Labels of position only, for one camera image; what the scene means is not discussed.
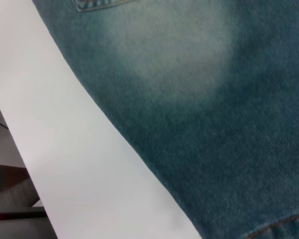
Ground blue denim shorts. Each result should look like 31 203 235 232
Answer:
31 0 299 239

